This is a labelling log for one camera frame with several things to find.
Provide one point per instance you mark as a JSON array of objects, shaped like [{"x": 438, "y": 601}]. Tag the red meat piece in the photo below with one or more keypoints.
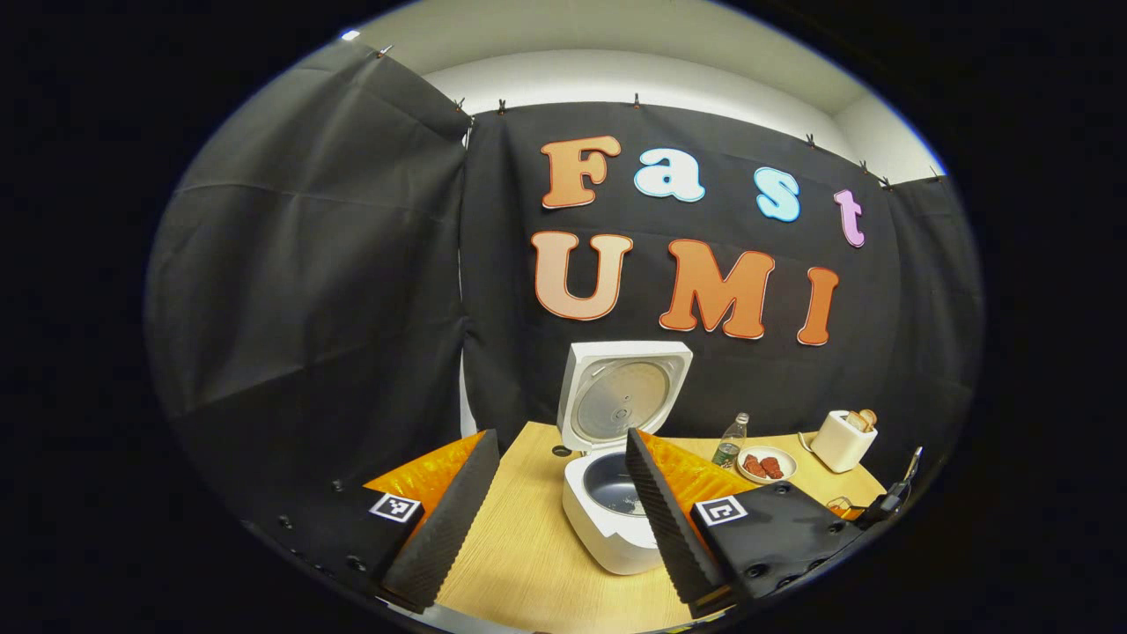
[
  {"x": 772, "y": 467},
  {"x": 755, "y": 465}
]

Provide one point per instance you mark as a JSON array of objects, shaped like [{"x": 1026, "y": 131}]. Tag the toast bread slice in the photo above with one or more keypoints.
[
  {"x": 855, "y": 423},
  {"x": 869, "y": 416}
]

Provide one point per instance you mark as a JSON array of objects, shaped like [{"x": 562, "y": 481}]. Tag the white oval plate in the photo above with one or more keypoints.
[{"x": 766, "y": 480}]

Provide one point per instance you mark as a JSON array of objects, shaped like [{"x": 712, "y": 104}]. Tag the white toaster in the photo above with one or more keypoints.
[{"x": 836, "y": 449}]

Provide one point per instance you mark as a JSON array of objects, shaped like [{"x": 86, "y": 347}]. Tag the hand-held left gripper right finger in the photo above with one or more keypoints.
[{"x": 669, "y": 528}]

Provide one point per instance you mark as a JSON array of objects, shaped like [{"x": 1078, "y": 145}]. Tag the black backdrop cloth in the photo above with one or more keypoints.
[{"x": 352, "y": 264}]

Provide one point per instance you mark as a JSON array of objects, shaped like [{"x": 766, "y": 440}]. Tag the white rice cooker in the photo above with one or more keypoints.
[{"x": 590, "y": 511}]

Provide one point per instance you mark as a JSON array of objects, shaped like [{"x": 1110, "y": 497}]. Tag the clear plastic water bottle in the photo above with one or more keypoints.
[{"x": 729, "y": 449}]

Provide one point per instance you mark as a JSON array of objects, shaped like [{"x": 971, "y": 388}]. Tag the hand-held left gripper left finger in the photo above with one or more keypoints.
[{"x": 453, "y": 519}]

